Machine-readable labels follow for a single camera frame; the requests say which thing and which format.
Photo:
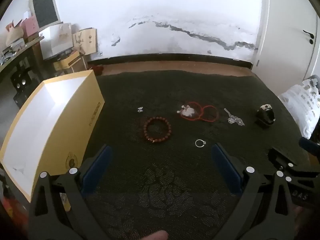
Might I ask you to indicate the black wrist watch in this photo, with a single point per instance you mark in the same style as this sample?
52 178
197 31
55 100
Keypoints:
265 116

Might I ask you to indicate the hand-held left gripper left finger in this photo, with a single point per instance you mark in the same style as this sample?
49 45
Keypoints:
100 165

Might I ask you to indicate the black speaker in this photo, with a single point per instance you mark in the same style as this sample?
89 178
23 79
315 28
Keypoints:
22 80

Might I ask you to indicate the beige paper bag deer print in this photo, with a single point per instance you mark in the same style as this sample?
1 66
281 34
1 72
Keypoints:
85 41

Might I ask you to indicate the cream cloth bag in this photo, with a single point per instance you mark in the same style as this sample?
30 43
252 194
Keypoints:
13 33

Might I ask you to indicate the orange bag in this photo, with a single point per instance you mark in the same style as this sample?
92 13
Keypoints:
6 207

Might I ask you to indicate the old white monitor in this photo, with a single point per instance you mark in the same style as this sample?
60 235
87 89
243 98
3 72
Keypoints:
45 10

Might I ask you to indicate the white paper bag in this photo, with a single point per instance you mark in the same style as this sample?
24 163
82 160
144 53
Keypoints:
57 40

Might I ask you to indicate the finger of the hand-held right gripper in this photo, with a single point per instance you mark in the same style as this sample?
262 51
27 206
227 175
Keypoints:
282 158
308 143

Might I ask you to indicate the yellow box with white inside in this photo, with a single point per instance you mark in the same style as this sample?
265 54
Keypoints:
50 120

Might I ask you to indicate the yellow cardboard box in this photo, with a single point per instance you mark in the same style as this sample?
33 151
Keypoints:
70 61

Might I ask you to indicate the dark desk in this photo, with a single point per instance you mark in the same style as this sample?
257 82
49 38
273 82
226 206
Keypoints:
15 53

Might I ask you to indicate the white printed pillow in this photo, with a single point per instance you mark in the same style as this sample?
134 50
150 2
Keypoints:
300 105

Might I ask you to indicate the white door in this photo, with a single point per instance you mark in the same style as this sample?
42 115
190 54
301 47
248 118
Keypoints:
282 30

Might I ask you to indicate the red cloth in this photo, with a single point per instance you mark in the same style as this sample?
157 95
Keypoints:
97 69

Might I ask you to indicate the pink box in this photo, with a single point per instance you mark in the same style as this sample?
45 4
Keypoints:
30 26

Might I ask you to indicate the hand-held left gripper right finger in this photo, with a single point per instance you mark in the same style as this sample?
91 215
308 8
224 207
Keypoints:
223 167

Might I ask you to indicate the person's left hand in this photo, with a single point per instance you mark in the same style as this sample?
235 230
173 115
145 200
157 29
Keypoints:
157 236

